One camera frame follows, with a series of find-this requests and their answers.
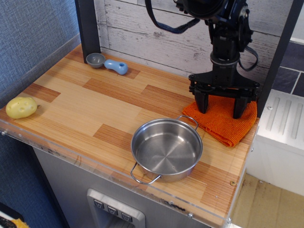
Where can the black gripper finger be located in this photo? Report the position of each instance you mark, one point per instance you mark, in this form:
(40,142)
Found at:
(202,101)
(240,105)

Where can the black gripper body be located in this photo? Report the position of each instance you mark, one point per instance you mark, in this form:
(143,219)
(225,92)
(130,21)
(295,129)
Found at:
(224,81)

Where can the orange knitted cloth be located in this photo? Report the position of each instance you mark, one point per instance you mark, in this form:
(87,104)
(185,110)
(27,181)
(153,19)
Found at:
(218,121)

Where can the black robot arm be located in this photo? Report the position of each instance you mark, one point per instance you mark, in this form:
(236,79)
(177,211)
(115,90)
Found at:
(230,34)

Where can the stainless steel pot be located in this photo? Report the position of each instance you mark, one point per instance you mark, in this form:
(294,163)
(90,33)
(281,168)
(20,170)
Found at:
(166,150)

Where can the white ribbed cabinet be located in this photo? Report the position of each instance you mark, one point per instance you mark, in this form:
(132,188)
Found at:
(277,156)

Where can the grey and blue scoop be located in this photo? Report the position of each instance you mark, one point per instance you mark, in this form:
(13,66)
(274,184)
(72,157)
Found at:
(97,60)

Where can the grey dispenser panel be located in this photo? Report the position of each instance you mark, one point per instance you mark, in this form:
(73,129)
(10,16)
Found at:
(111,213)

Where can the yellow toy potato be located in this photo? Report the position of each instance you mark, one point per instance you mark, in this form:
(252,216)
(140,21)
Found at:
(21,107)

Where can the yellow object bottom left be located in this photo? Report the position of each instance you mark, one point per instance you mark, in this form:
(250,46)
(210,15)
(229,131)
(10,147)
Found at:
(19,223)

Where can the right dark frame post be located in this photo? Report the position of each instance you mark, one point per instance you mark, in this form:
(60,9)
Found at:
(279,53)

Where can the dark frame post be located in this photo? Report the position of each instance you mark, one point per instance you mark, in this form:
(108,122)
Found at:
(279,53)
(87,23)

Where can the left dark frame post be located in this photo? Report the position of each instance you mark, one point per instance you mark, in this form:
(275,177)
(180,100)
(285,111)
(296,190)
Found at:
(87,23)

